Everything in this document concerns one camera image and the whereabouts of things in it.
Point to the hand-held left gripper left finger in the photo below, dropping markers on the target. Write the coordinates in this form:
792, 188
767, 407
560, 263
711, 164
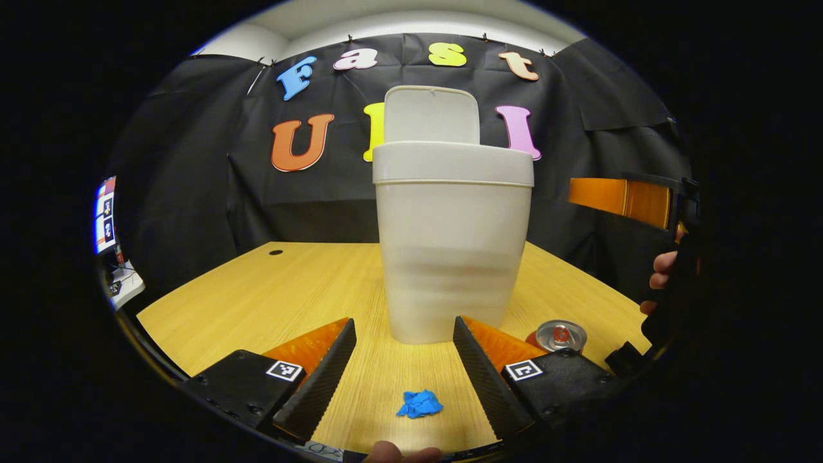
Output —
321, 386

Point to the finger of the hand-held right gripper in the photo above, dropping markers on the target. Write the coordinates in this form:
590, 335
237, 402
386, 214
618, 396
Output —
617, 198

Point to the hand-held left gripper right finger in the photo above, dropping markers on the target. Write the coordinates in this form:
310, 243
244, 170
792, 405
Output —
485, 382

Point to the blue paper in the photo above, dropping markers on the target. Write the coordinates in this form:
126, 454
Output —
419, 404

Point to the red pop can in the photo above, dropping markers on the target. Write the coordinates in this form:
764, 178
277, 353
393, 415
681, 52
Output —
560, 334

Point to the white desktop garbage bin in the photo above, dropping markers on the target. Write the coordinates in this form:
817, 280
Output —
450, 244

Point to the wooden desktop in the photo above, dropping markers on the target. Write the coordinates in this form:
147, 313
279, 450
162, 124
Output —
270, 302

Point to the white side table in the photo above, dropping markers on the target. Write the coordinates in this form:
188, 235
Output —
125, 286

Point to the black backdrop cloth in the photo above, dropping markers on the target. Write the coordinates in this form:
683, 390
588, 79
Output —
193, 180

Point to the computer monitor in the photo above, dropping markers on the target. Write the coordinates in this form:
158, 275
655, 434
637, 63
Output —
105, 215

